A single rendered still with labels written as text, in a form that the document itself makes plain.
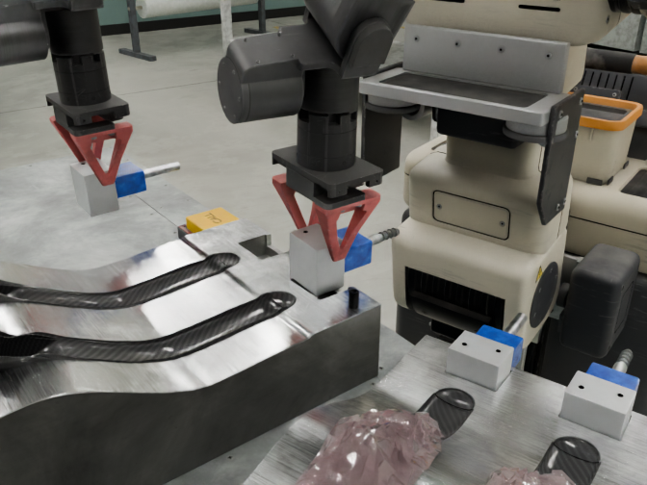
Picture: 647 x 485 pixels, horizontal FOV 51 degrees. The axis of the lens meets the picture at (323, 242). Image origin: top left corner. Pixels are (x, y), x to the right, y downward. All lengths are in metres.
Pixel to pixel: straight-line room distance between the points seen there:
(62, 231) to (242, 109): 0.58
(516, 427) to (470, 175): 0.49
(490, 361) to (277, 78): 0.31
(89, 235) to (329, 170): 0.53
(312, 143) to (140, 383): 0.26
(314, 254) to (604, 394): 0.29
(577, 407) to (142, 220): 0.72
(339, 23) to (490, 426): 0.35
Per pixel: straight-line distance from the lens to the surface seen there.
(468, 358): 0.65
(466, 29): 0.95
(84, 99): 0.83
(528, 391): 0.66
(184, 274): 0.77
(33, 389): 0.55
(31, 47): 0.80
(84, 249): 1.04
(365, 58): 0.58
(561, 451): 0.62
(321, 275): 0.69
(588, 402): 0.62
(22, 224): 1.16
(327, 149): 0.64
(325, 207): 0.63
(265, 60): 0.58
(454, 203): 1.02
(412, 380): 0.65
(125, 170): 0.89
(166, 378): 0.61
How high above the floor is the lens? 1.26
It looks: 27 degrees down
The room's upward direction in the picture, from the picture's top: straight up
